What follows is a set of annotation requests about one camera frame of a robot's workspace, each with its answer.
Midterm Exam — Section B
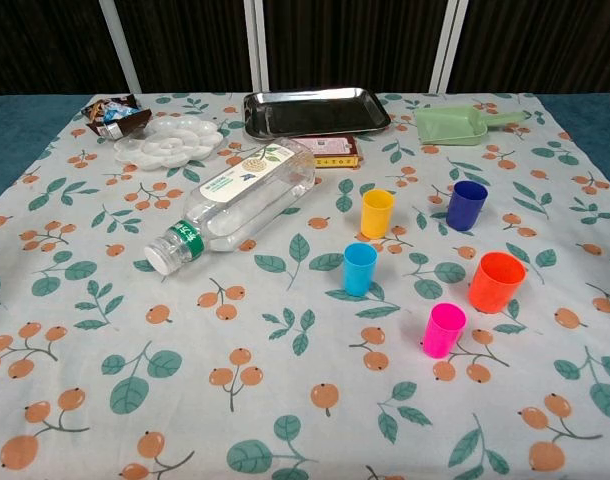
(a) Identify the light blue plastic cup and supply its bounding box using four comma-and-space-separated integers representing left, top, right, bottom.
342, 243, 379, 297

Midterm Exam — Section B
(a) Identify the yellow plastic cup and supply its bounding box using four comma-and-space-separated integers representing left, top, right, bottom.
360, 188, 396, 240

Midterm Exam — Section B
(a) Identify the dark blue plastic cup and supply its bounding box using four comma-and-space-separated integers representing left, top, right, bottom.
445, 180, 489, 231

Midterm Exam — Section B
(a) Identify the pink plastic cup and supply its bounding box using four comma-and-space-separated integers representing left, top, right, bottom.
423, 302, 467, 359

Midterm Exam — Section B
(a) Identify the clear plastic water bottle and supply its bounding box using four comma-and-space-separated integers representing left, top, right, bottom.
143, 138, 318, 276

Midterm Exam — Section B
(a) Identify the flat red yellow box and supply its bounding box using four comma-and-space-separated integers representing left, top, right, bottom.
292, 134, 362, 170

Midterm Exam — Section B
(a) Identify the floral printed tablecloth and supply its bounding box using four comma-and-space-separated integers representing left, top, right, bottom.
0, 92, 610, 480

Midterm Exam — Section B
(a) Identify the stainless steel tray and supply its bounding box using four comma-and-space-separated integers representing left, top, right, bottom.
242, 87, 392, 141

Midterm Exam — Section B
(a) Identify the white flower paint palette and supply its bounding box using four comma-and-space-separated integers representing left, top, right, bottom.
113, 115, 225, 171

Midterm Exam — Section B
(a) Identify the green plastic dustpan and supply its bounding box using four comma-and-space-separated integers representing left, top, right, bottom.
413, 106, 529, 147

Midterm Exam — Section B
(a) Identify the orange plastic cup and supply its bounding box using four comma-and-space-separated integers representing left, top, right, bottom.
468, 251, 528, 315

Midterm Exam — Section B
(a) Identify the brown snack wrapper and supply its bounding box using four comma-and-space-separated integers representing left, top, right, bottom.
80, 93, 153, 140

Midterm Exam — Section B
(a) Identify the dark white-framed partition screen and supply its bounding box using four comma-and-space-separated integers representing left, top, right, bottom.
0, 0, 610, 96

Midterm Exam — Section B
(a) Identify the teal velvet table cover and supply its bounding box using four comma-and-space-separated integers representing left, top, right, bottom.
0, 91, 610, 214

